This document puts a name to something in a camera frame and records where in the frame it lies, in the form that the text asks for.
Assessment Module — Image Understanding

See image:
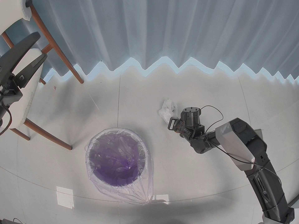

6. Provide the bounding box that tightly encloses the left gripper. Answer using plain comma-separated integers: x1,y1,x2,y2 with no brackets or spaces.
0,32,48,107

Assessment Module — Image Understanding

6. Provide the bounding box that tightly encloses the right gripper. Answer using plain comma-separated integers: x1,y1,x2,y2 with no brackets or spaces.
167,116,185,132

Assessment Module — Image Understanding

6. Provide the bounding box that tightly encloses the white plastic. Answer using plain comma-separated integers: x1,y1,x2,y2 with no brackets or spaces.
158,99,179,124

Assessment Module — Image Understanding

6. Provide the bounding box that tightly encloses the purple plastic bag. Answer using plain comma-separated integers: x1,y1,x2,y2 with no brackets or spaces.
85,128,154,205

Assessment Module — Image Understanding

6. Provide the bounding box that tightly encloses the white trash bin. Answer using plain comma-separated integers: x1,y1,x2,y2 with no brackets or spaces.
85,127,150,187

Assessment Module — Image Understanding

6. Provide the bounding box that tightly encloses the white cushioned wooden chair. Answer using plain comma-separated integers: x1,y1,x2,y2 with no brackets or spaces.
0,0,84,150

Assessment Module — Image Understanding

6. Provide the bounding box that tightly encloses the pale blue curtain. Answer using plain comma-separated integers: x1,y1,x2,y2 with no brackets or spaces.
0,0,299,86

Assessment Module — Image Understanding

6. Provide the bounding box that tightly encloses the black cable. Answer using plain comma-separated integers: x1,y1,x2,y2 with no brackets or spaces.
200,105,224,135

